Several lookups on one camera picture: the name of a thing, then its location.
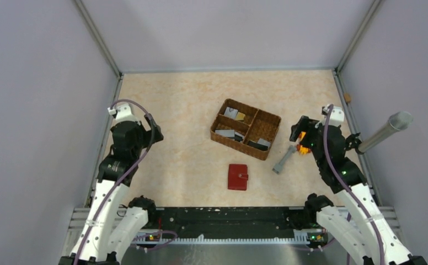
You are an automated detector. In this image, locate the brown wicker divided basket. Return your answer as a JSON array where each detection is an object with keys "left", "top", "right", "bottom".
[{"left": 210, "top": 98, "right": 281, "bottom": 161}]

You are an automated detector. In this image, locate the red leather card holder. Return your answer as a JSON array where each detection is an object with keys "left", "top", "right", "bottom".
[{"left": 227, "top": 164, "right": 249, "bottom": 191}]

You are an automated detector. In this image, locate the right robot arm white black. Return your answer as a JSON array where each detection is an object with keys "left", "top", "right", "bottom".
[{"left": 290, "top": 116, "right": 427, "bottom": 264}]

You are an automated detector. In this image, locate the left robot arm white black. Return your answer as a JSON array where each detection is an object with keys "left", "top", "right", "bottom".
[{"left": 59, "top": 114, "right": 163, "bottom": 264}]

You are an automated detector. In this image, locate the black card in basket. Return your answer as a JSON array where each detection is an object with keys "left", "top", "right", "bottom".
[{"left": 247, "top": 141, "right": 269, "bottom": 151}]

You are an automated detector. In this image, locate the pale gold card under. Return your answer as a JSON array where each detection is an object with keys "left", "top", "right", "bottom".
[{"left": 234, "top": 112, "right": 245, "bottom": 121}]

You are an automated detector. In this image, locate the yellow toy brick car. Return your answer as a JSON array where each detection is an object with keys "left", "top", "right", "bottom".
[{"left": 296, "top": 131, "right": 311, "bottom": 155}]

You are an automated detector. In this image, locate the black mini tripod stand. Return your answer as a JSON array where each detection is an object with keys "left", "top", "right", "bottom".
[{"left": 345, "top": 132, "right": 362, "bottom": 151}]

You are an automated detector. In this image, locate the grey plastic toy beam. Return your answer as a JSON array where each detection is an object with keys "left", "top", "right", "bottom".
[{"left": 272, "top": 145, "right": 297, "bottom": 174}]

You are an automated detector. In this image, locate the small tan block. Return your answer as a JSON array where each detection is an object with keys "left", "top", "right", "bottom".
[{"left": 343, "top": 93, "right": 351, "bottom": 104}]

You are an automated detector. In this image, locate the silver metal tube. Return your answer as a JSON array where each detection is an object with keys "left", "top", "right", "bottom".
[{"left": 357, "top": 111, "right": 414, "bottom": 153}]

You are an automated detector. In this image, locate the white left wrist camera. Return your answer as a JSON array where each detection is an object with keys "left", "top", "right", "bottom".
[{"left": 107, "top": 103, "right": 141, "bottom": 124}]

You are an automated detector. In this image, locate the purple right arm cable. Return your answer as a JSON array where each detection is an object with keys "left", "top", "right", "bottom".
[{"left": 322, "top": 104, "right": 387, "bottom": 265}]

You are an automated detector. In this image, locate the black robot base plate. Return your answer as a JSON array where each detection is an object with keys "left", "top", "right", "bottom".
[{"left": 143, "top": 206, "right": 330, "bottom": 245}]

